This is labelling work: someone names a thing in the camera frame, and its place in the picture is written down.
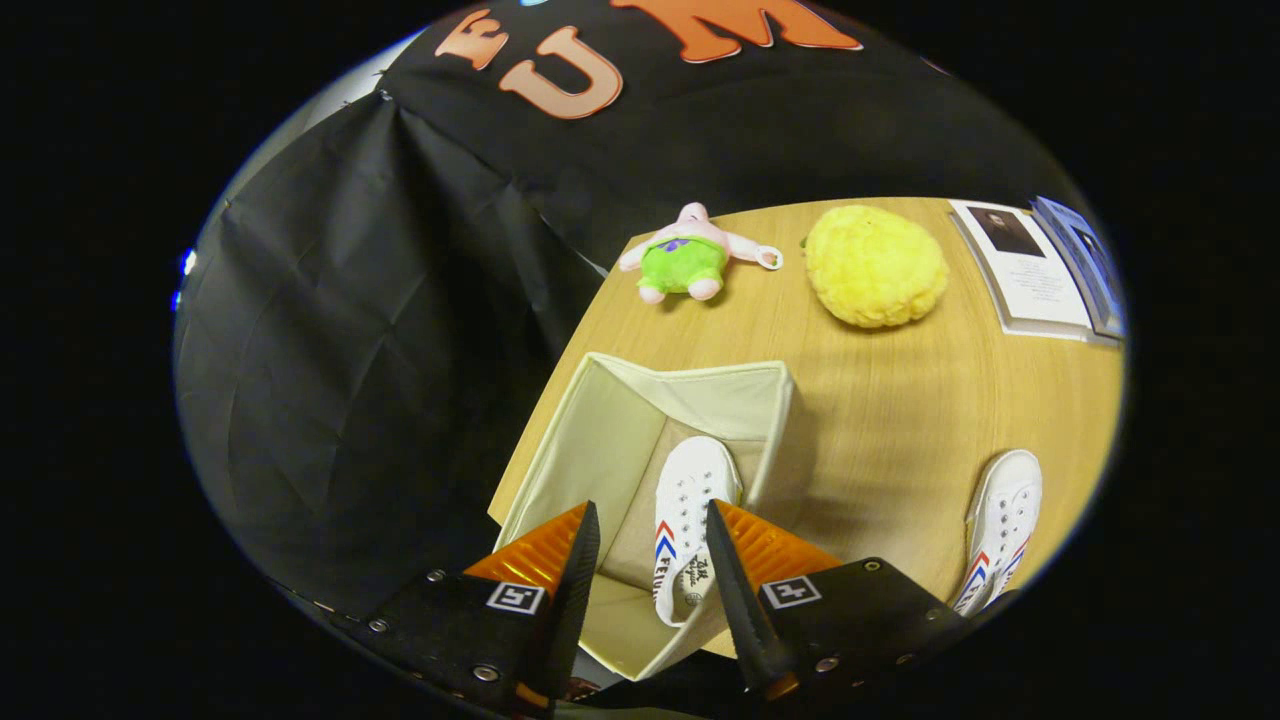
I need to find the pink and green plush toy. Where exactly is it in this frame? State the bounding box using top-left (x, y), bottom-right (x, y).
top-left (618, 202), bottom-right (784, 305)

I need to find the blue booklet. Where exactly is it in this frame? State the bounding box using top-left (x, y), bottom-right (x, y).
top-left (1030, 196), bottom-right (1129, 339)

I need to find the yellow round plush toy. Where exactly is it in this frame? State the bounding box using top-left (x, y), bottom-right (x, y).
top-left (803, 205), bottom-right (951, 330)

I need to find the beige fabric storage box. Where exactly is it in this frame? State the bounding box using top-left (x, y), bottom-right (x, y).
top-left (488, 352), bottom-right (801, 683)

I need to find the white booklet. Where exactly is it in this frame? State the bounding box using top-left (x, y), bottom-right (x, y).
top-left (948, 199), bottom-right (1101, 341)

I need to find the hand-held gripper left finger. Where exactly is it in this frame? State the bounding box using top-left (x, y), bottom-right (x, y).
top-left (335, 500), bottom-right (603, 716)

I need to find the white canvas shoe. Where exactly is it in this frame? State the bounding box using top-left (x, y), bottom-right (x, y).
top-left (950, 449), bottom-right (1044, 618)
top-left (652, 435), bottom-right (743, 629)

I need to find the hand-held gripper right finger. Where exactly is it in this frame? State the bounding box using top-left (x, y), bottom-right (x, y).
top-left (705, 498), bottom-right (971, 701)

